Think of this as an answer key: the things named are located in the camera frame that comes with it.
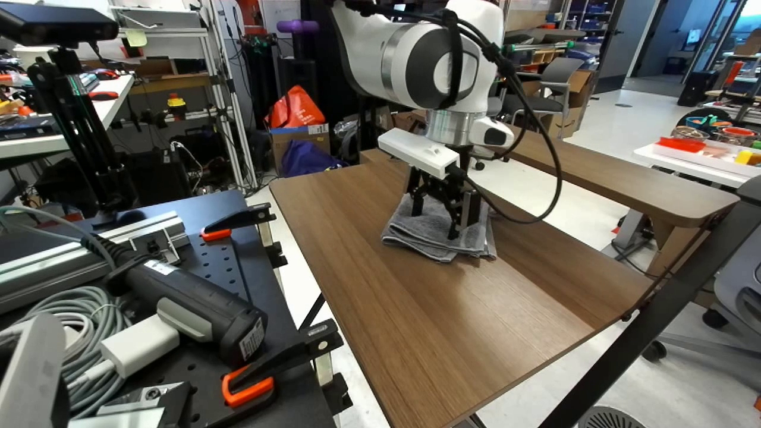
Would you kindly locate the black metal shelf leg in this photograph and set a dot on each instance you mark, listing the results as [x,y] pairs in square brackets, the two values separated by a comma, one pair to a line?
[658,316]

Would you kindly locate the metal shelving rack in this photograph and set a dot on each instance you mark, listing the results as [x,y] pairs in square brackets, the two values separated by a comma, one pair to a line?
[226,95]

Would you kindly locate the grey round ribbed disc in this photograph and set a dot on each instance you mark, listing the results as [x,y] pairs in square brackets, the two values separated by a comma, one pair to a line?
[609,420]

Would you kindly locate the black camera tripod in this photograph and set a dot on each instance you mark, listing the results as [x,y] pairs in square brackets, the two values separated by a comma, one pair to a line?
[80,127]

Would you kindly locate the black cylindrical labelled device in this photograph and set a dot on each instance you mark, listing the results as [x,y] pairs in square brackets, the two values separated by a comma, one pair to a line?
[199,305]

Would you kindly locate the white work table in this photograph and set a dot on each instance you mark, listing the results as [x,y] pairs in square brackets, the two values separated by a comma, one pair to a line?
[49,144]

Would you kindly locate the purple bag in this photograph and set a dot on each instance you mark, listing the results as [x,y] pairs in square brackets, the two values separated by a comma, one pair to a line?
[305,158]

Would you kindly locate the cardboard box with label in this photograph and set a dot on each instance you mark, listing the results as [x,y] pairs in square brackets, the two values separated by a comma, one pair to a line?
[299,142]

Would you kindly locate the orange bag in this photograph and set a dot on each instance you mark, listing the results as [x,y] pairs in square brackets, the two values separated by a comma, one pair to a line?
[295,111]

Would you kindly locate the grey flat panel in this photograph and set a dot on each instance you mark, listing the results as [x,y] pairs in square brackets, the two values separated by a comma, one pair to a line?
[31,371]

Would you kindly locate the white table with colourful items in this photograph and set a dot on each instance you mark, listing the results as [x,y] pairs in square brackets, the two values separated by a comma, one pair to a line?
[691,163]

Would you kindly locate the large cardboard box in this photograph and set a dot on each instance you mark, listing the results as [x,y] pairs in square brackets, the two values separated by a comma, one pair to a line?
[575,111]

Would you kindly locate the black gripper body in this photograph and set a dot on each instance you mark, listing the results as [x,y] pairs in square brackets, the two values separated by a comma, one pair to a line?
[449,183]

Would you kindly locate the silver metal bracket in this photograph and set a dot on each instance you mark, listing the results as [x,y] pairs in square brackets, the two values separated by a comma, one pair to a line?
[135,404]

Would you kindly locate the black orange bar clamp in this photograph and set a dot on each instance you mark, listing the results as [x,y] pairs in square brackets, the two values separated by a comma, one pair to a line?
[239,218]
[270,369]

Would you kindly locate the black computer tower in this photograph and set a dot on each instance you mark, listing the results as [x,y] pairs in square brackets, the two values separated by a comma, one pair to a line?
[698,87]

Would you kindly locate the yellow red small object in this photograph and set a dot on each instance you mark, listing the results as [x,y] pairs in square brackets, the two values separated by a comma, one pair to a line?
[176,101]

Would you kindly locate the grey towel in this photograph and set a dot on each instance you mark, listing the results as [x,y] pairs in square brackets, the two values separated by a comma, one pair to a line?
[419,234]

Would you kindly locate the grey table pedestal foot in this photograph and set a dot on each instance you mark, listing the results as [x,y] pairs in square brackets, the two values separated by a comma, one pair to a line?
[633,234]

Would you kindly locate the grey office chair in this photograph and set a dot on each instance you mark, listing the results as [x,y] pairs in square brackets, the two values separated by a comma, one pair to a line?
[740,276]

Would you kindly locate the white power adapter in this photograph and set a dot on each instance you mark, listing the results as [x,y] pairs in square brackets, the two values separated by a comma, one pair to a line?
[138,345]

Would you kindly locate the purple foam roller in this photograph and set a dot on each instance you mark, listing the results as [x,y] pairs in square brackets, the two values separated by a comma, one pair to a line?
[299,28]

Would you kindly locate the aluminium extrusion bar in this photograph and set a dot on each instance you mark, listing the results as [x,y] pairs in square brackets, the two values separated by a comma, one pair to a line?
[49,264]

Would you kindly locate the black stereo camera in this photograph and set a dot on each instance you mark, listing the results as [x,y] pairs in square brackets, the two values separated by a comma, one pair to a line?
[55,24]

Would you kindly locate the red flat block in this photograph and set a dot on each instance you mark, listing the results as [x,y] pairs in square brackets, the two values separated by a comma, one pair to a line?
[680,144]

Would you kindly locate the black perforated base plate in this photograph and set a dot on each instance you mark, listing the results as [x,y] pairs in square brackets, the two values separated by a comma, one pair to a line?
[230,269]

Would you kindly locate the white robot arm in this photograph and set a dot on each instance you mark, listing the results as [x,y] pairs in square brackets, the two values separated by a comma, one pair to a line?
[396,56]

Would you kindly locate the grey chair with armrests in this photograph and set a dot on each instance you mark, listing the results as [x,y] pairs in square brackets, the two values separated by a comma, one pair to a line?
[554,74]

